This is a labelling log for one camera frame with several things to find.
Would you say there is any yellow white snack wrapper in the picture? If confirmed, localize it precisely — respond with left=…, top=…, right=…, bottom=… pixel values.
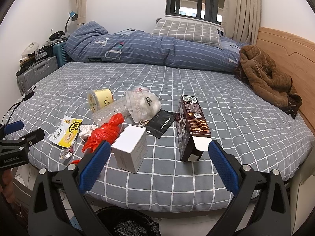
left=49, top=116, right=83, bottom=148

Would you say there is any small torn wrapper piece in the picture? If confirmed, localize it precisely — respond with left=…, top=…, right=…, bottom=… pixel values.
left=60, top=146, right=74, bottom=159

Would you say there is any white tissue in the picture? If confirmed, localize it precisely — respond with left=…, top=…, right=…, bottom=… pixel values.
left=79, top=125, right=97, bottom=142

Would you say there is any red plastic bag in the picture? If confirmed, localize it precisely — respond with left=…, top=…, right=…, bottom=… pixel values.
left=82, top=113, right=124, bottom=153

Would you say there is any white cardboard box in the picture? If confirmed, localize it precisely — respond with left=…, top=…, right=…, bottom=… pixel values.
left=112, top=125, right=148, bottom=174

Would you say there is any dark brown carton box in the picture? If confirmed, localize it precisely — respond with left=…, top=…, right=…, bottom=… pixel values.
left=176, top=95, right=211, bottom=162

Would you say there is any black lined trash bin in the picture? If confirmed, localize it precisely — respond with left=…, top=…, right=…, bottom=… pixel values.
left=95, top=206, right=161, bottom=236

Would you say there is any person's left hand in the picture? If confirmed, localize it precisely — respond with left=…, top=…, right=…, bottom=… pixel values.
left=1, top=169, right=14, bottom=204

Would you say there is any black power adapter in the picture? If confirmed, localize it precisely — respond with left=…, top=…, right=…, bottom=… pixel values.
left=23, top=86, right=36, bottom=101

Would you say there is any grey hard suitcase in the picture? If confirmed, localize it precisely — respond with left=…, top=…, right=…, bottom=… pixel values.
left=16, top=56, right=58, bottom=95

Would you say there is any yellow round food tub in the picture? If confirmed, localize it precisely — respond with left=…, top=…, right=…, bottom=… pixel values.
left=87, top=89, right=114, bottom=113

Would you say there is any grey checked bed sheet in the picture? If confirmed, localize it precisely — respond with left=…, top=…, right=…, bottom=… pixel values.
left=1, top=62, right=314, bottom=213

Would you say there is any dark clutter pile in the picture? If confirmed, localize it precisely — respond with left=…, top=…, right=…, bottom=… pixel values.
left=19, top=31, right=69, bottom=68

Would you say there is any white cap on clutter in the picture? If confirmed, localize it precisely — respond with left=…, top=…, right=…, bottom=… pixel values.
left=21, top=42, right=39, bottom=58

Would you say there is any teal hard suitcase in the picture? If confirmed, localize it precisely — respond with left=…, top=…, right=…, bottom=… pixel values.
left=52, top=41, right=72, bottom=68

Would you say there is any blue striped duvet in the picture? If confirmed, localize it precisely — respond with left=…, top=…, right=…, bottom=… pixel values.
left=65, top=21, right=244, bottom=73

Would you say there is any clear plastic bag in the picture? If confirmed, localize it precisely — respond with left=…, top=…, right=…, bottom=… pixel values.
left=126, top=86, right=162, bottom=124

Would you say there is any black foil pouch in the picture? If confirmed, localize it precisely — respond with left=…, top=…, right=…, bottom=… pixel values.
left=145, top=109, right=177, bottom=139

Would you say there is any blue desk lamp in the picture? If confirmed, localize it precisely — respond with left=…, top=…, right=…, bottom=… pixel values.
left=65, top=11, right=78, bottom=32

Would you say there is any brown fleece garment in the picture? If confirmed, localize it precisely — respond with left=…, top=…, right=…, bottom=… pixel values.
left=235, top=45, right=302, bottom=119

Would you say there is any wooden headboard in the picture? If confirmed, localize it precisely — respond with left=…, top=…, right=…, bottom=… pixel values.
left=256, top=27, right=315, bottom=132

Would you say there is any grey checked pillow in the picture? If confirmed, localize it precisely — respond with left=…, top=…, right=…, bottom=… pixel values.
left=152, top=19, right=221, bottom=48

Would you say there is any beige curtain right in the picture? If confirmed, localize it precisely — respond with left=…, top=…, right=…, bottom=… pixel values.
left=221, top=0, right=261, bottom=45

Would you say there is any black charger cable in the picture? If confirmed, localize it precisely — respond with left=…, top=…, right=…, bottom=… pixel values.
left=1, top=95, right=28, bottom=126

